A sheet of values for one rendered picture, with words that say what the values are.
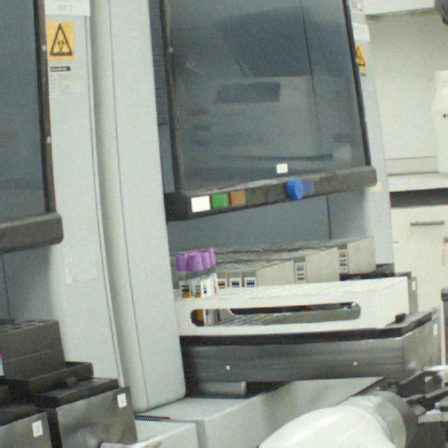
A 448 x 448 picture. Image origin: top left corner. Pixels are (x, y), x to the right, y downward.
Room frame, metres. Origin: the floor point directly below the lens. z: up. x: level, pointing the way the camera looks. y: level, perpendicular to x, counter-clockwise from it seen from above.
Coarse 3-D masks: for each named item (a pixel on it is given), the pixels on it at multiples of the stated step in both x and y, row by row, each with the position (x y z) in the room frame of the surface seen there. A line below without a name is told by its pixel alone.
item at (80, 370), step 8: (72, 368) 1.26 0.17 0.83; (80, 368) 1.27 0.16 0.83; (88, 368) 1.29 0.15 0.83; (40, 376) 1.21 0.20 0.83; (48, 376) 1.22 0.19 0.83; (56, 376) 1.24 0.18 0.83; (64, 376) 1.25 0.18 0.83; (72, 376) 1.26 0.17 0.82; (80, 376) 1.27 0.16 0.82; (88, 376) 1.29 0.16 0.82; (0, 384) 1.21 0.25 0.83; (8, 384) 1.21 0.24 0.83; (16, 384) 1.20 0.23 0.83; (24, 384) 1.20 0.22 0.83; (32, 384) 1.20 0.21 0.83; (40, 384) 1.21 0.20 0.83; (48, 384) 1.22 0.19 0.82; (56, 384) 1.23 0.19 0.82; (16, 392) 1.20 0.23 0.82; (24, 392) 1.20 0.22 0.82; (32, 392) 1.20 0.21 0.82
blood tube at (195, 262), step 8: (192, 256) 1.57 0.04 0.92; (200, 256) 1.57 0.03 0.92; (192, 264) 1.57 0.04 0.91; (200, 264) 1.57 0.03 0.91; (192, 272) 1.57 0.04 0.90; (200, 272) 1.57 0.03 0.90; (200, 280) 1.57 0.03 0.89; (200, 288) 1.57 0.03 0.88; (200, 296) 1.57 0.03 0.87; (200, 312) 1.57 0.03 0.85; (200, 320) 1.57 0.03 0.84
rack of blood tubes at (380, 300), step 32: (224, 288) 1.65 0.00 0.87; (256, 288) 1.62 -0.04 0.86; (288, 288) 1.58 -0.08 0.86; (320, 288) 1.54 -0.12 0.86; (352, 288) 1.49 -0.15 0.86; (384, 288) 1.45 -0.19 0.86; (224, 320) 1.62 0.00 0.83; (256, 320) 1.59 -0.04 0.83; (288, 320) 1.61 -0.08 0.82; (320, 320) 1.59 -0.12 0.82; (352, 320) 1.46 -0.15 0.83; (384, 320) 1.45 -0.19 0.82
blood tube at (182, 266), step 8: (176, 256) 1.58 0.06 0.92; (184, 256) 1.58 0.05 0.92; (176, 264) 1.58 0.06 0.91; (184, 264) 1.58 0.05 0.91; (184, 272) 1.58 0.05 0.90; (184, 280) 1.58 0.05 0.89; (184, 288) 1.58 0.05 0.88; (184, 296) 1.58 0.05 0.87; (192, 312) 1.59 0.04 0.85; (192, 320) 1.59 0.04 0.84
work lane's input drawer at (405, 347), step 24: (192, 336) 1.57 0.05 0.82; (216, 336) 1.55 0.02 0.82; (240, 336) 1.53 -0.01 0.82; (264, 336) 1.52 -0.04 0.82; (288, 336) 1.50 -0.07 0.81; (312, 336) 1.48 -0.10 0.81; (336, 336) 1.46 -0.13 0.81; (360, 336) 1.45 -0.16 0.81; (384, 336) 1.43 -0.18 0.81; (408, 336) 1.42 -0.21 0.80; (432, 336) 1.50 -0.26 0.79; (192, 360) 1.56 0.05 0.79; (216, 360) 1.54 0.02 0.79; (240, 360) 1.52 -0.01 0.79; (264, 360) 1.50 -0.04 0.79; (288, 360) 1.49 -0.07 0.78; (312, 360) 1.47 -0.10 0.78; (336, 360) 1.45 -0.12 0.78; (360, 360) 1.44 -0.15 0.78; (384, 360) 1.42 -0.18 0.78; (408, 360) 1.42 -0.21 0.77; (432, 360) 1.49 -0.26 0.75
